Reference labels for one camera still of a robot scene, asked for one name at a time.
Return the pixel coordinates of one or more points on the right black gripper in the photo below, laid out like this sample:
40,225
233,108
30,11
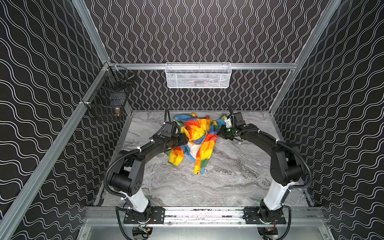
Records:
223,132

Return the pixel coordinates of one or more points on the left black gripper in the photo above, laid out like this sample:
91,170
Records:
183,139

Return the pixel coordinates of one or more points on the rainbow striped jacket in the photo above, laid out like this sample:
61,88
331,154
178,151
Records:
202,135

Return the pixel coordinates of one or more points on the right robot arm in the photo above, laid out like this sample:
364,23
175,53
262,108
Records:
288,168

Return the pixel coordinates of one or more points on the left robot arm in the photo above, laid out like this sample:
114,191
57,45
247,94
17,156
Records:
125,175

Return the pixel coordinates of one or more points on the small brass object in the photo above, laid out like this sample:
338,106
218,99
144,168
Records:
117,112

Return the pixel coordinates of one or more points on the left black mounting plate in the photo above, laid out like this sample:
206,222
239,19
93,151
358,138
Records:
151,215

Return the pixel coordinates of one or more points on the black mounting plate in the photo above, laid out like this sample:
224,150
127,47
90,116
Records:
151,215
263,216

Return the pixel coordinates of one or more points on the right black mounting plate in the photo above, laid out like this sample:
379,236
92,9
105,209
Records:
263,216

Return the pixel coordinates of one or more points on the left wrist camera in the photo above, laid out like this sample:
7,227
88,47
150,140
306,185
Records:
171,129

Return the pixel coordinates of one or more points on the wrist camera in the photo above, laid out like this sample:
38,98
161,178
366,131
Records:
171,129
235,120

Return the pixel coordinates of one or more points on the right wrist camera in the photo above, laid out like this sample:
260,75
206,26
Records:
235,120

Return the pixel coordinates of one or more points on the white wire mesh basket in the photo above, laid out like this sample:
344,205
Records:
204,75

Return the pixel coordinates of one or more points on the black wire basket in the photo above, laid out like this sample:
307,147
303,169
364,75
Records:
111,92

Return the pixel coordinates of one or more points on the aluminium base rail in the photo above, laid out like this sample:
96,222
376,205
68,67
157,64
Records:
210,217

